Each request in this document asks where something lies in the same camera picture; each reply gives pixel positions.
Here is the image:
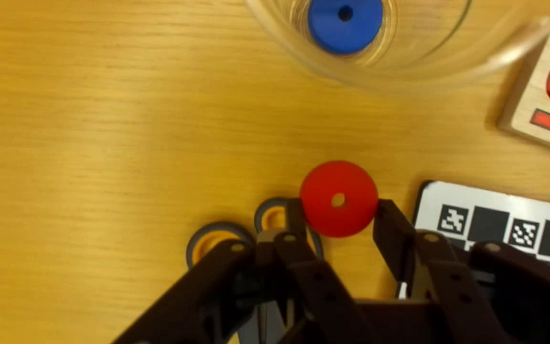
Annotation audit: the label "black white checkerboard marker board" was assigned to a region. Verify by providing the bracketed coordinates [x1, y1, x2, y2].
[410, 179, 550, 279]

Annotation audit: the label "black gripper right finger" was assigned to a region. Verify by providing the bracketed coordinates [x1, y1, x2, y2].
[370, 196, 550, 344]

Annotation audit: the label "blue plastic disc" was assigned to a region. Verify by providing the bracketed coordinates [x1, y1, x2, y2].
[305, 0, 385, 57]

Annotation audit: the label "clear plastic cup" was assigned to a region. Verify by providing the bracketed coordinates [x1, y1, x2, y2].
[244, 0, 550, 89]

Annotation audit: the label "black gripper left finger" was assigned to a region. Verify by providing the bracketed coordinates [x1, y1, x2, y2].
[110, 196, 360, 344]

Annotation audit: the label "orange plastic disc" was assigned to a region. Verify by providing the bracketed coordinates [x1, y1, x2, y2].
[297, 158, 379, 240]

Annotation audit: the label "wooden number puzzle board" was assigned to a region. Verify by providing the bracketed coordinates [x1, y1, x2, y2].
[498, 26, 550, 158]

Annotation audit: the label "orange handled scissors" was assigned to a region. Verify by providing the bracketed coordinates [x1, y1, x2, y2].
[183, 195, 324, 271]

